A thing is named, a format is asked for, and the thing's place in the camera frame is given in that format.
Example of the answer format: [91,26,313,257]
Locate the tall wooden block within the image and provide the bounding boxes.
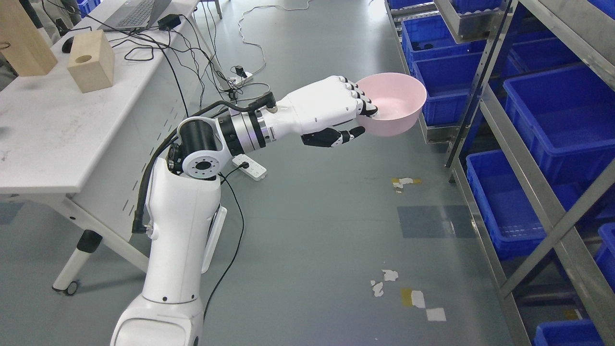
[0,0,57,76]

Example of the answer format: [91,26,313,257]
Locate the small wooden block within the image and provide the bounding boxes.
[67,29,115,93]

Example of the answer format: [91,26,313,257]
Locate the blue shelf bin large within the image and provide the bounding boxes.
[503,66,615,184]

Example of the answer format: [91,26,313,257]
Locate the black power adapter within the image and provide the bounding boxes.
[157,13,182,31]

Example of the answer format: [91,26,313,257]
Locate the blue shelf bin upper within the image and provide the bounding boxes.
[401,14,524,127]

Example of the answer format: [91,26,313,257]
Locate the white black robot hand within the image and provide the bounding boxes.
[261,76,378,148]

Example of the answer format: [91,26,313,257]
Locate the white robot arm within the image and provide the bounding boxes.
[110,92,275,346]

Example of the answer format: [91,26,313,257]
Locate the white power strip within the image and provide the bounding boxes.
[232,154,268,181]

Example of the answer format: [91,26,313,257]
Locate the steel shelf rack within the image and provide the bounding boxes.
[386,0,615,346]

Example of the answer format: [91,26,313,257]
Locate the pink plastic bowl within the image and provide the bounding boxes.
[356,73,428,136]

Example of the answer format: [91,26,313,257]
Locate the grey laptop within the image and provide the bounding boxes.
[98,0,171,32]

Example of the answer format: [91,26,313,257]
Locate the blue shelf bin lower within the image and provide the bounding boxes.
[465,149,596,261]

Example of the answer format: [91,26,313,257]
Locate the white desk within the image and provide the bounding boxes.
[1,0,204,271]

